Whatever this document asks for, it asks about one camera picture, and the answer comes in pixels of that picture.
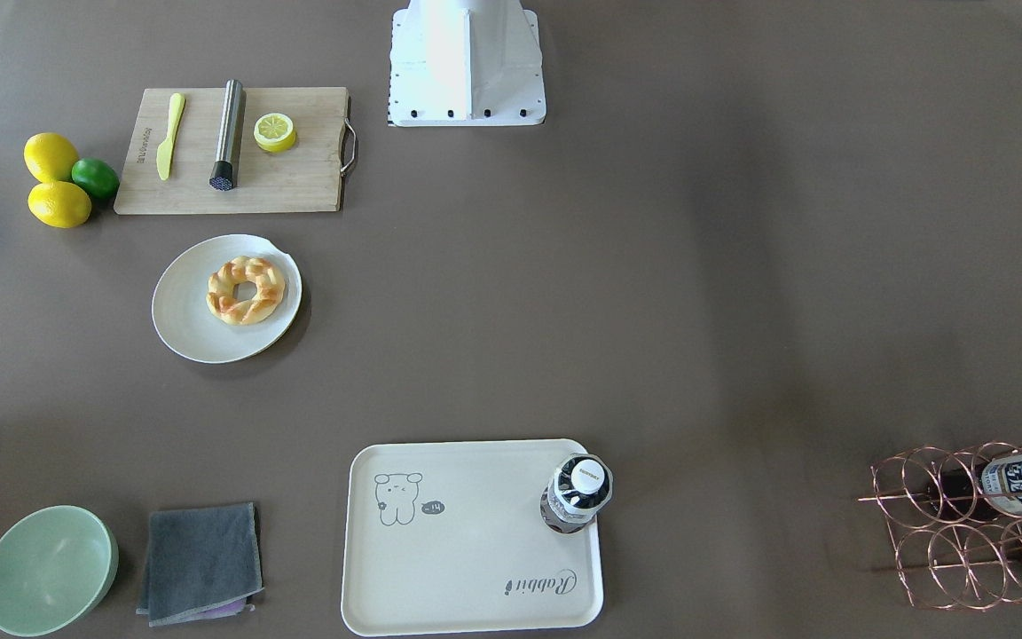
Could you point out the upper yellow lemon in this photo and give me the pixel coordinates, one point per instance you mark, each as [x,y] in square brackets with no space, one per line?
[50,157]

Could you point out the dark drink bottle on tray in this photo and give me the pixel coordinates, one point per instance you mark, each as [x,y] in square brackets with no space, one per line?
[578,489]

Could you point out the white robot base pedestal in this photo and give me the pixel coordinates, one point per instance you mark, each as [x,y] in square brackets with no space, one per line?
[465,64]

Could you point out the half lemon slice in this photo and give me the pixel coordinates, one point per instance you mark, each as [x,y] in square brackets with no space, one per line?
[274,132]

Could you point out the copper wire bottle rack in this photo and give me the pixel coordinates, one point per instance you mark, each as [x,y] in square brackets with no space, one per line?
[952,549]

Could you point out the steel muddler with black tip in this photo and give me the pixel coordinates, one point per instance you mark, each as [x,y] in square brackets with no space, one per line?
[223,173]

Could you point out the grey folded cloth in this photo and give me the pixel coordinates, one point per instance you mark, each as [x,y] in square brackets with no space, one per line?
[200,564]

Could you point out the green bowl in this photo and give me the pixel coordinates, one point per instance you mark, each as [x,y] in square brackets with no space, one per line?
[56,565]

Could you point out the braided donut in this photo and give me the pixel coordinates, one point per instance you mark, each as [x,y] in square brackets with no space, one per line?
[245,290]

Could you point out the cream rabbit tray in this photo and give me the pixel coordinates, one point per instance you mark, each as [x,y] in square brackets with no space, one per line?
[448,537]

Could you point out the white round plate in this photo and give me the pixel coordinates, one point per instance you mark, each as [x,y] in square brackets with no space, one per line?
[184,322]

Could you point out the yellow lemon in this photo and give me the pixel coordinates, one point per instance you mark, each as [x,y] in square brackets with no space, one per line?
[50,157]
[60,204]

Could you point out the green lime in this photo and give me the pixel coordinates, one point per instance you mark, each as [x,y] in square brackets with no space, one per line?
[98,179]

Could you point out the yellow plastic knife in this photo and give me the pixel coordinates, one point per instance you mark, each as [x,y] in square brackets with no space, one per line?
[165,150]

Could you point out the lower yellow lemon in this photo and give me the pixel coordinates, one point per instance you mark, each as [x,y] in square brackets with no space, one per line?
[60,204]

